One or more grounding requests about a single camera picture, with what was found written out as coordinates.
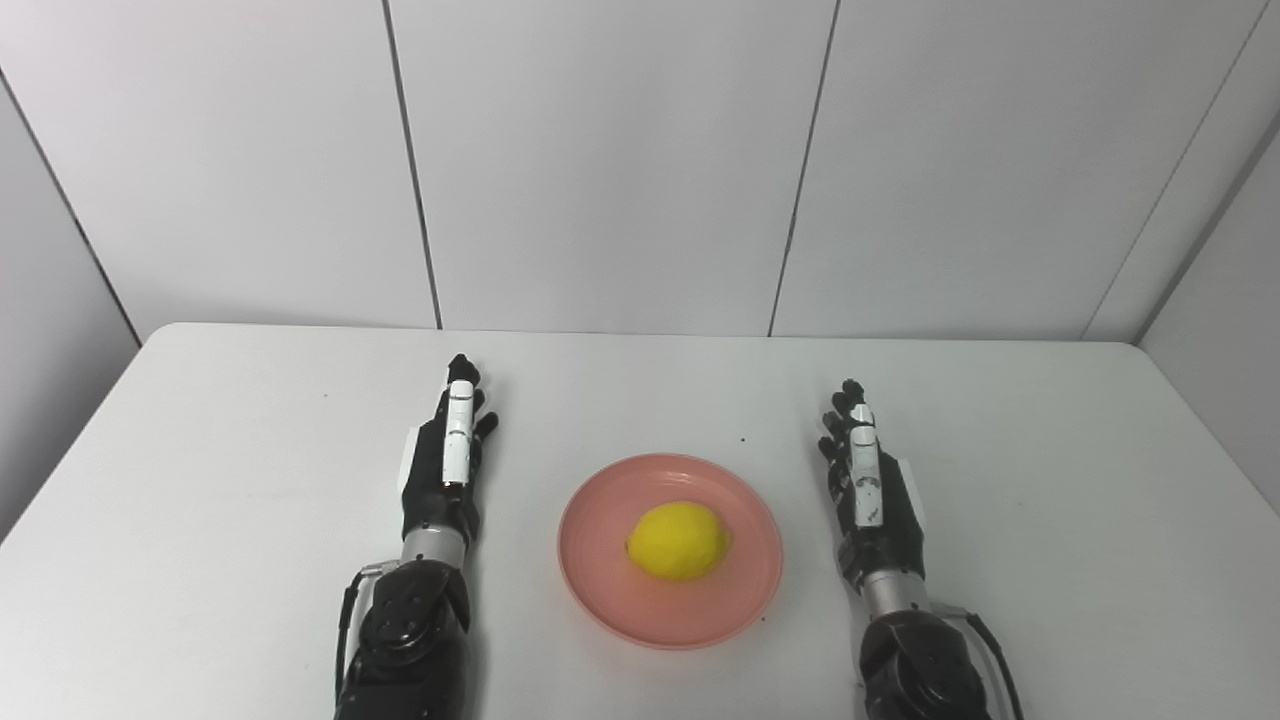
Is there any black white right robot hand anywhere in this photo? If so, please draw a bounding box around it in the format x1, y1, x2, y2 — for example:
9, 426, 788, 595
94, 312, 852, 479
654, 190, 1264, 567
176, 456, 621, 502
818, 378, 927, 591

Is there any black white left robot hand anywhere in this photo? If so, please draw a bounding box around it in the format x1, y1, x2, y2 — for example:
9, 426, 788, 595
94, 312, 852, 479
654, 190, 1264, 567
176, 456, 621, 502
400, 354, 500, 546

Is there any pink round plate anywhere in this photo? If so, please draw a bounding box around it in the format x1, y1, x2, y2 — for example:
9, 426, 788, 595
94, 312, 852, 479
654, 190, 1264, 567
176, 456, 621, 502
557, 453, 785, 651

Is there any yellow lemon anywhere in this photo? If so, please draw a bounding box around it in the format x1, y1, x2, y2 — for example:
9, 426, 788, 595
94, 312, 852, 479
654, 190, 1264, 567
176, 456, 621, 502
626, 501, 731, 582

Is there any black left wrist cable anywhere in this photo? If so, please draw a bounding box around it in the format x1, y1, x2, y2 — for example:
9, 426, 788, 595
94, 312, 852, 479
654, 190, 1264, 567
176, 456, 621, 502
333, 562, 401, 701

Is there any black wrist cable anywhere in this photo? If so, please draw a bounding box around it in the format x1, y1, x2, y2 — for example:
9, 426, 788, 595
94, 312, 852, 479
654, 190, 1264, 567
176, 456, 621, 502
935, 602, 1026, 720
333, 562, 401, 701

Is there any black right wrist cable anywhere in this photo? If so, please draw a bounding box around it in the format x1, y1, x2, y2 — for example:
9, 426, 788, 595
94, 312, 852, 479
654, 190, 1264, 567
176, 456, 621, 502
935, 602, 1026, 720

